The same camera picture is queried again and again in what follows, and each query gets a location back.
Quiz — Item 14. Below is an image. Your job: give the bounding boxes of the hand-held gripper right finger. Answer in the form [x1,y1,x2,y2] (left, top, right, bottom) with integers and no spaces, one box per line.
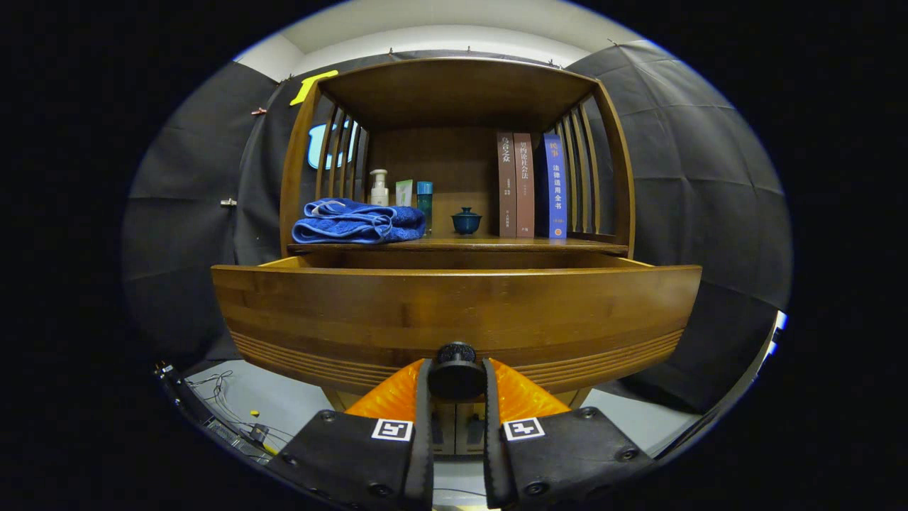
[482,357,658,511]

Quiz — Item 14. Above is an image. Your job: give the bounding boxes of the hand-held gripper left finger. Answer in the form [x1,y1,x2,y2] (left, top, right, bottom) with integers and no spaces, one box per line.
[267,358,436,511]

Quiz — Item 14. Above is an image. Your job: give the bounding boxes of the black drawer knob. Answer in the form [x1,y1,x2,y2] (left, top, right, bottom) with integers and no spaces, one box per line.
[428,341,489,401]

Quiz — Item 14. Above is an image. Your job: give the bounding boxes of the wooden cabinet door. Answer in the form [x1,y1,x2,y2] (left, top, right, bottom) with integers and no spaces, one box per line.
[458,402,486,455]
[434,402,459,455]

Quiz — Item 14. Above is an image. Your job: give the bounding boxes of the wooden countertop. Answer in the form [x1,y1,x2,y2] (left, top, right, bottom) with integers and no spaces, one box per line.
[287,234,630,256]

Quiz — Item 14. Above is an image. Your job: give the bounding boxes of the wooden cabinet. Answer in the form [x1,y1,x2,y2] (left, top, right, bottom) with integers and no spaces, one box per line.
[279,57,637,456]

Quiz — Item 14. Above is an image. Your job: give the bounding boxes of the dark blue lidded teacup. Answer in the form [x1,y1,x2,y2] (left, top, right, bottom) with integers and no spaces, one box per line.
[451,207,483,236]

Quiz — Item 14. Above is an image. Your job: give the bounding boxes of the blue folded towel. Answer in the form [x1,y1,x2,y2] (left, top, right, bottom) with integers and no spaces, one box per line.
[292,198,427,245]

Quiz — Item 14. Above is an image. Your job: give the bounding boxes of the teal bottle blue cap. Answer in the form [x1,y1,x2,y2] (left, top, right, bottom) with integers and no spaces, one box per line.
[416,181,434,235]

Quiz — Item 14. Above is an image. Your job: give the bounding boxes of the dark brown book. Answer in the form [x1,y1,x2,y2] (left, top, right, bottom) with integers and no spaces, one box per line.
[497,131,517,238]

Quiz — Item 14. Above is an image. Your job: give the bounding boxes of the reddish brown book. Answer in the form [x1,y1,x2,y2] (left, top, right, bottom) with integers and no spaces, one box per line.
[514,133,536,238]

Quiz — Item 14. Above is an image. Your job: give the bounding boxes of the blue book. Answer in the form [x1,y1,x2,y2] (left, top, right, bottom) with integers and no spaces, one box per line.
[536,133,568,239]

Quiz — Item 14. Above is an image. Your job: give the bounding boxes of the thin floor cables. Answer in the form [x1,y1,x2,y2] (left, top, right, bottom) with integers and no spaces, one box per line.
[186,369,295,456]

